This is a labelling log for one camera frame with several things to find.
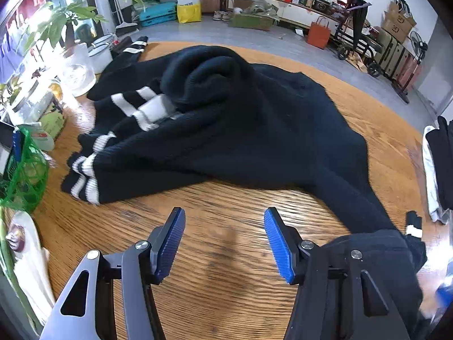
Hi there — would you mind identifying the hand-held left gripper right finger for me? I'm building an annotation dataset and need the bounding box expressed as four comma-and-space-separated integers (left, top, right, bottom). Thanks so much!
264, 207, 411, 340

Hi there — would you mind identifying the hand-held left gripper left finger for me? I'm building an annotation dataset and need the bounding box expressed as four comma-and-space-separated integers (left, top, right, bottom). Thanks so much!
40, 206, 186, 340

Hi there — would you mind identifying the black white-striped knit sweater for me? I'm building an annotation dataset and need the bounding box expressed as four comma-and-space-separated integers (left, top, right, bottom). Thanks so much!
61, 36, 430, 337

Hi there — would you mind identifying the white crumpled cloth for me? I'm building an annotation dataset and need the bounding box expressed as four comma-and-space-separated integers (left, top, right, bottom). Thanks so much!
5, 211, 57, 326

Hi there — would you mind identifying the green mesh basket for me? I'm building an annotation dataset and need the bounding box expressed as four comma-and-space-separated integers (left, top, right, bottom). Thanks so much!
0, 127, 50, 215

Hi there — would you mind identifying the folded light grey sweatshirt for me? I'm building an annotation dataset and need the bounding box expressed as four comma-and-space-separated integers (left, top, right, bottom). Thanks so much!
422, 125, 452, 224

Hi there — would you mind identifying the white plastic bottle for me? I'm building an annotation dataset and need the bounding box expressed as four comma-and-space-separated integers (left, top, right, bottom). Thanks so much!
16, 122, 55, 152

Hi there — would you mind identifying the green-labelled food jar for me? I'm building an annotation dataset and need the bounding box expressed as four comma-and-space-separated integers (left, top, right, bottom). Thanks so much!
14, 80, 68, 140

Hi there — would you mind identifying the black box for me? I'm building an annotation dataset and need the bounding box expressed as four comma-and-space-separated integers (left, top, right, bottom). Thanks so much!
0, 120, 16, 185

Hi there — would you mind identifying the clear glass jar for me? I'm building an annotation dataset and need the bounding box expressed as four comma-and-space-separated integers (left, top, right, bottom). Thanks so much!
57, 42, 97, 97

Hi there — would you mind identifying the white enamel pot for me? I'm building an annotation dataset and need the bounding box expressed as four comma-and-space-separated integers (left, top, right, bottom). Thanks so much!
87, 35, 119, 75

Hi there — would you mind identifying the black wheeled cart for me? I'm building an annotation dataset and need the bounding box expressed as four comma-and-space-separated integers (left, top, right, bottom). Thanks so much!
334, 2, 384, 78

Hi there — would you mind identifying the orange paper bag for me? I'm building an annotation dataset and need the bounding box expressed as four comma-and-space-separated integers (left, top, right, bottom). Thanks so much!
306, 16, 332, 50

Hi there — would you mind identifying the small pink suitcase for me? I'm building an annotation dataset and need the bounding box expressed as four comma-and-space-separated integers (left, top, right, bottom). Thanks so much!
398, 55, 423, 87

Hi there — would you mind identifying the olive suitcase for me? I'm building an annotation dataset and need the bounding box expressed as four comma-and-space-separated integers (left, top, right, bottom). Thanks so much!
375, 28, 407, 78

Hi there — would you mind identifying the olive cardboard box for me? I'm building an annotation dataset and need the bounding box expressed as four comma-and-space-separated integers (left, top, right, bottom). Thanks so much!
230, 12, 276, 31

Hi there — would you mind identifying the white broom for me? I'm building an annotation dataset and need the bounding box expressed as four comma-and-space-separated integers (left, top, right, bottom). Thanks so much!
107, 0, 138, 37

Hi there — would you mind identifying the low white cabinet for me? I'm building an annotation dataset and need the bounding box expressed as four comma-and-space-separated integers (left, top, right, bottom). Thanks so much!
262, 0, 349, 31

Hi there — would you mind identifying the teal suitcase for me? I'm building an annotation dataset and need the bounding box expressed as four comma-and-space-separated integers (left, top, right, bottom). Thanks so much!
138, 2, 178, 27

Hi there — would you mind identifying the yellow shopping bag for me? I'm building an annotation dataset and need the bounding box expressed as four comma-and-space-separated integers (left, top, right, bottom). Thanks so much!
176, 0, 203, 24

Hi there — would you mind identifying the brown cardboard box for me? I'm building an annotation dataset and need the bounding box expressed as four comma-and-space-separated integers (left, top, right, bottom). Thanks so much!
389, 0, 416, 18
381, 10, 414, 43

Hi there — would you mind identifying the black standing fan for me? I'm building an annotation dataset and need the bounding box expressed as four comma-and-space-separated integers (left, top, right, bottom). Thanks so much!
410, 30, 430, 65

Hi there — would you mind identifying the potted green plant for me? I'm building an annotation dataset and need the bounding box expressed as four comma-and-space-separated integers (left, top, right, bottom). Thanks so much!
21, 0, 146, 64

